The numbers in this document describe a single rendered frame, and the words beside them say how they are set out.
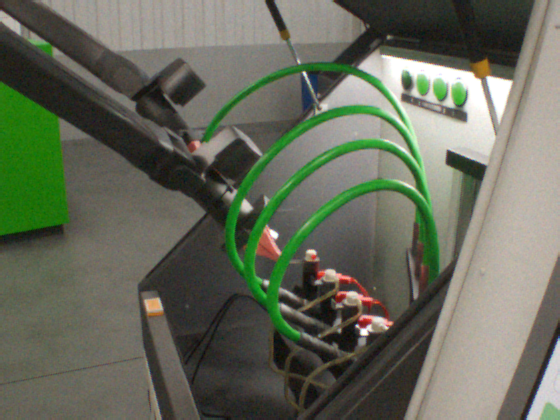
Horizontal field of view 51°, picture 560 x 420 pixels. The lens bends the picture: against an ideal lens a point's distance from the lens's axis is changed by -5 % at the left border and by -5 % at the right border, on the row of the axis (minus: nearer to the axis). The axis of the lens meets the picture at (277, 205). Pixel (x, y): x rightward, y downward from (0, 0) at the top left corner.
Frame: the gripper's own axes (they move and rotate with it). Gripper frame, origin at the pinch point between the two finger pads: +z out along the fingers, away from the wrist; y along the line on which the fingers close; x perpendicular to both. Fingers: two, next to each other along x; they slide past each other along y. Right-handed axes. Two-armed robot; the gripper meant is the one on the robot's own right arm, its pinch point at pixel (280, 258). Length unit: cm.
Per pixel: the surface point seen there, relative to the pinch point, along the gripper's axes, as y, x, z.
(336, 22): 115, 729, 62
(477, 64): 36.4, -30.9, -12.0
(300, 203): 4.3, 32.7, 5.2
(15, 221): -175, 290, -42
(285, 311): -0.5, -18.7, -0.4
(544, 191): 31, -42, -2
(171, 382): -25.1, -8.8, 0.5
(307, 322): 0.2, -17.8, 3.4
